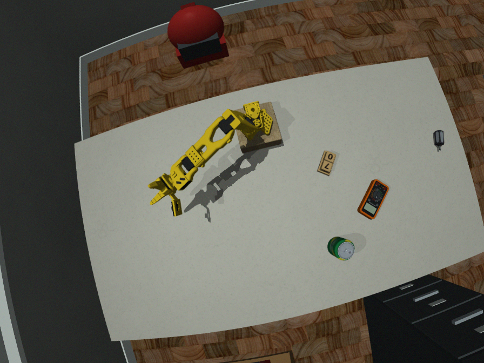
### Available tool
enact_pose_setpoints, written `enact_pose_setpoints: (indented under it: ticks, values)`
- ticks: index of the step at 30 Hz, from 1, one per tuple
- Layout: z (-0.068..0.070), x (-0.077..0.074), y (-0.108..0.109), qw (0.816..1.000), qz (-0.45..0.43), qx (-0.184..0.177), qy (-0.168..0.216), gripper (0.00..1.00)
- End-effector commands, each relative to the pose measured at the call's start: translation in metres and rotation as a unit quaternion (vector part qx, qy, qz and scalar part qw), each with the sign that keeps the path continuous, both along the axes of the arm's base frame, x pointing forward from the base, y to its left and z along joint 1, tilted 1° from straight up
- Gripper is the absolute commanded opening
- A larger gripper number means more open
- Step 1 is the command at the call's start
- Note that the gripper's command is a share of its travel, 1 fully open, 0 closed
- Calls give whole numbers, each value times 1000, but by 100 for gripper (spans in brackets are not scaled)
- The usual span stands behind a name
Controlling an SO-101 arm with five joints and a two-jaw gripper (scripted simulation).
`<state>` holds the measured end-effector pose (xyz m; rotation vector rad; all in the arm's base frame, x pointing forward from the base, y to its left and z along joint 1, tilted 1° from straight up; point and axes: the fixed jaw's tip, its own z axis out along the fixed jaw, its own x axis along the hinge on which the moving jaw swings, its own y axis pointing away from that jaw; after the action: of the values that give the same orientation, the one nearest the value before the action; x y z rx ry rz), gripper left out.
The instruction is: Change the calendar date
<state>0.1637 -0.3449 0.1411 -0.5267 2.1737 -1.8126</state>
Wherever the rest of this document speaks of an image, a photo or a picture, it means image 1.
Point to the orange digital multimeter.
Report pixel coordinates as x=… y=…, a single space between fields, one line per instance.
x=373 y=199

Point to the green drink can with yellow stripe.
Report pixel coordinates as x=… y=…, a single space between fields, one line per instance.
x=341 y=248

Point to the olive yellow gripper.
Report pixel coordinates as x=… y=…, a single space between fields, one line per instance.
x=165 y=185

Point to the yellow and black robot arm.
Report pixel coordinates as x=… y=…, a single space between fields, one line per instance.
x=249 y=124

